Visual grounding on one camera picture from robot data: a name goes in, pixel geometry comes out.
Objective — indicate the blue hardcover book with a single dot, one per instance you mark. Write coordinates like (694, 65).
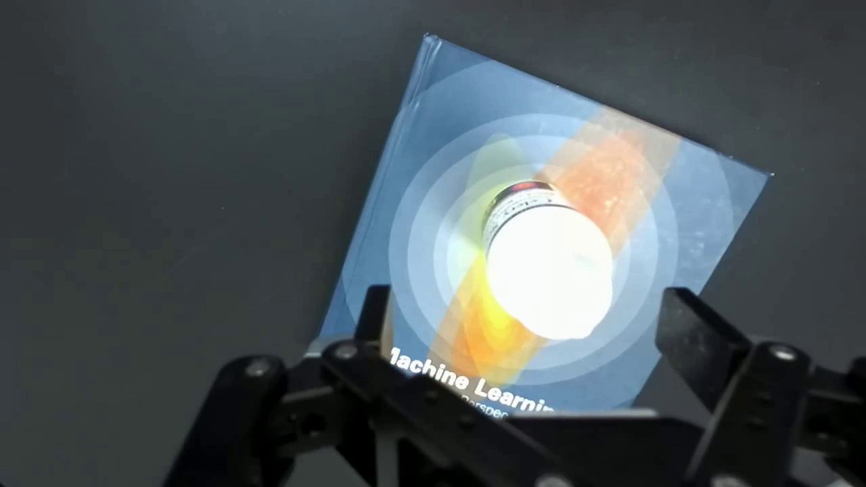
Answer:
(541, 223)

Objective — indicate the white capped bottle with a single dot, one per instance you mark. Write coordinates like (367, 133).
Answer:
(544, 260)

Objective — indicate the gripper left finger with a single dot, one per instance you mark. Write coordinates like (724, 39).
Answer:
(352, 406)

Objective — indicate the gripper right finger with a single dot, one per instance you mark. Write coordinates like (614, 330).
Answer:
(751, 399)

